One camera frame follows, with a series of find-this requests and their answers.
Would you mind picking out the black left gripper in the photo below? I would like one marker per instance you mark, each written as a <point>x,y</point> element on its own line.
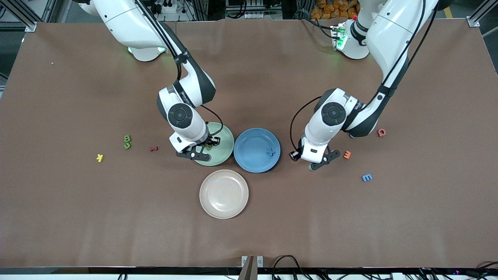
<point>294,154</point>

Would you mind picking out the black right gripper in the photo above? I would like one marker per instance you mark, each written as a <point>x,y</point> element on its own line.
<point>210,140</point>

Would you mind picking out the blue foam plus sign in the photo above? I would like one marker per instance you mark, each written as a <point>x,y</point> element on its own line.
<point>271,151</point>

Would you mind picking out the blue foam letter E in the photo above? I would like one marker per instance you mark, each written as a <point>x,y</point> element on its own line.
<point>367,177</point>

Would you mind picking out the green foam letter B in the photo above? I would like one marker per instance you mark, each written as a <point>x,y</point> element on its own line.
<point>127,138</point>

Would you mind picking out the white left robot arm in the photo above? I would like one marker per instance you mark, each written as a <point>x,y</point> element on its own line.
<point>393,31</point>

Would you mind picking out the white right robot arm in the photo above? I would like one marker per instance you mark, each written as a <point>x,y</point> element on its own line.
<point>124,19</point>

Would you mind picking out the light green plate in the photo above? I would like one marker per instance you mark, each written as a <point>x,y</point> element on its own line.
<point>225,140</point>

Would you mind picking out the blue plate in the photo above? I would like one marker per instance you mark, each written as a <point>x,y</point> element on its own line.
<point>253,144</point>

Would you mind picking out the beige plate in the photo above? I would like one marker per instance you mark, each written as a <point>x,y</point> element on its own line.
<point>223,194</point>

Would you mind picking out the orange foam letter E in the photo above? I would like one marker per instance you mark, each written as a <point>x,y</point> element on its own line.
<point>347,154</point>

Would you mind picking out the brown table cover sheet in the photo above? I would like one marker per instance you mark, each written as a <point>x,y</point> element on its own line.
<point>249,77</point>

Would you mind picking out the pink foam letter Q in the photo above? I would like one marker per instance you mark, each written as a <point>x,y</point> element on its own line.
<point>381,132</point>

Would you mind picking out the yellow foam letter k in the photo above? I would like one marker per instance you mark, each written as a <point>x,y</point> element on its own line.
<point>100,157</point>

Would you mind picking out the small white power strip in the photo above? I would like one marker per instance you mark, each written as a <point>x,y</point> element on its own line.
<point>255,15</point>

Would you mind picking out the white power strip with plugs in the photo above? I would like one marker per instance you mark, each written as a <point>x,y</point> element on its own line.
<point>171,8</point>

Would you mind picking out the pile of orange objects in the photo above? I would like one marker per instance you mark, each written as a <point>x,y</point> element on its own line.
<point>330,9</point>

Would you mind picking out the white table edge rail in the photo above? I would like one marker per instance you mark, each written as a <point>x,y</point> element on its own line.
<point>58,277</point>

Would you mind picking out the aluminium frame profile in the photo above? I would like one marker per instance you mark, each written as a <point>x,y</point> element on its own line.
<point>19,13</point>
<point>484,11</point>

